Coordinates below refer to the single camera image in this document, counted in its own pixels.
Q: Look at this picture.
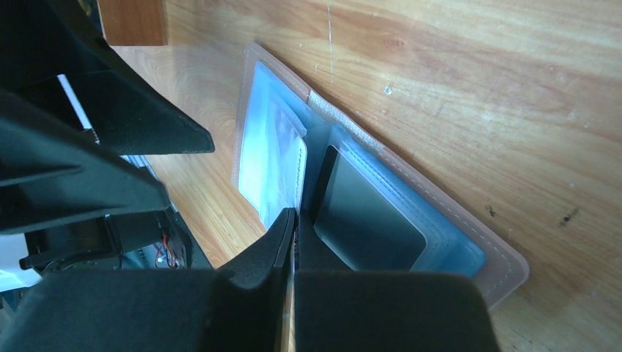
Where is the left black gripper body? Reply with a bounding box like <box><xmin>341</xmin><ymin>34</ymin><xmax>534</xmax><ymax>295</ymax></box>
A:
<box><xmin>19</xmin><ymin>208</ymin><xmax>192</xmax><ymax>272</ymax></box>

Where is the brown compartment tray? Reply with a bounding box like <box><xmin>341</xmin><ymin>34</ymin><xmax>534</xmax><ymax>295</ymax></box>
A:
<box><xmin>97</xmin><ymin>0</ymin><xmax>168</xmax><ymax>46</ymax></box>

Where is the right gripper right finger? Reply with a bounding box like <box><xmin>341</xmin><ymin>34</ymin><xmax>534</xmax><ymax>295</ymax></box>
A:
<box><xmin>293</xmin><ymin>214</ymin><xmax>500</xmax><ymax>351</ymax></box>

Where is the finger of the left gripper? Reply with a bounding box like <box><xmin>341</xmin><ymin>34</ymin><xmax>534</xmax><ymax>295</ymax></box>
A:
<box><xmin>1</xmin><ymin>1</ymin><xmax>215</xmax><ymax>155</ymax></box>
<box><xmin>1</xmin><ymin>91</ymin><xmax>170</xmax><ymax>233</ymax></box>

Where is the black credit card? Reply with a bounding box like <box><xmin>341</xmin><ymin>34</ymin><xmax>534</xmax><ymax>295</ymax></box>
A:
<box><xmin>310</xmin><ymin>146</ymin><xmax>427</xmax><ymax>271</ymax></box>

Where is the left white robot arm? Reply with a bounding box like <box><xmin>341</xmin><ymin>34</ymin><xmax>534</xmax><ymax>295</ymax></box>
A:
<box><xmin>1</xmin><ymin>1</ymin><xmax>215</xmax><ymax>310</ymax></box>

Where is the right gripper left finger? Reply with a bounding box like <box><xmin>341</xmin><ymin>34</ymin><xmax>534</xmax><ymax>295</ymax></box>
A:
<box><xmin>1</xmin><ymin>208</ymin><xmax>296</xmax><ymax>351</ymax></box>

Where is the white card in left sleeve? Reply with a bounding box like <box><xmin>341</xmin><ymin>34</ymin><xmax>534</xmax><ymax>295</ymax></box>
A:
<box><xmin>238</xmin><ymin>62</ymin><xmax>307</xmax><ymax>229</ymax></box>

